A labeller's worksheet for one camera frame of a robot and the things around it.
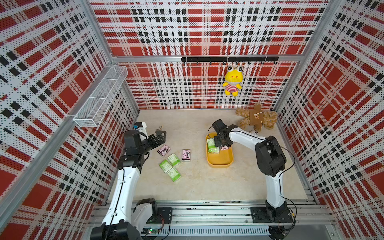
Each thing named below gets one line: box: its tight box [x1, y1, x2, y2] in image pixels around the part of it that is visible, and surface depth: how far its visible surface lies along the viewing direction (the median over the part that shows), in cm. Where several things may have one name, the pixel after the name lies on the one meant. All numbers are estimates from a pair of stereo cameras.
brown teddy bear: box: [235, 102, 278, 132], surface depth 109 cm
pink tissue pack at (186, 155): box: [182, 149, 191, 162], surface depth 95 cm
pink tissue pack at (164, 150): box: [157, 144, 171, 157], surface depth 97 cm
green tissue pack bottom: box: [166, 167, 182, 183], surface depth 88 cm
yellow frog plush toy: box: [223, 65, 244, 97], surface depth 95 cm
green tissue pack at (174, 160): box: [167, 153, 181, 167], surface depth 94 cm
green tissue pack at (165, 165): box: [159, 159, 173, 173], surface depth 90 cm
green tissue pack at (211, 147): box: [206, 138, 220, 154], surface depth 97 cm
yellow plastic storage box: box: [205, 132, 234, 167], surface depth 95 cm
